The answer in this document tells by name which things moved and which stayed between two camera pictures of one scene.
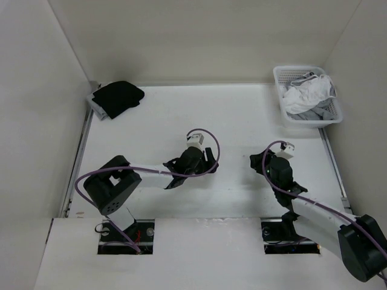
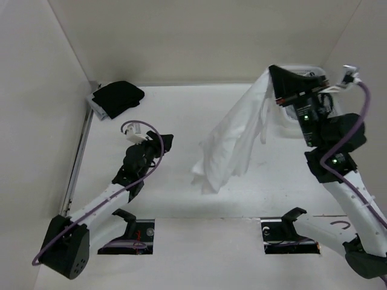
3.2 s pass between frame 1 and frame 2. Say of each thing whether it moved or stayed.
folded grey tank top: stayed
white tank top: moved
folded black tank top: stayed
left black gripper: moved
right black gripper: moved
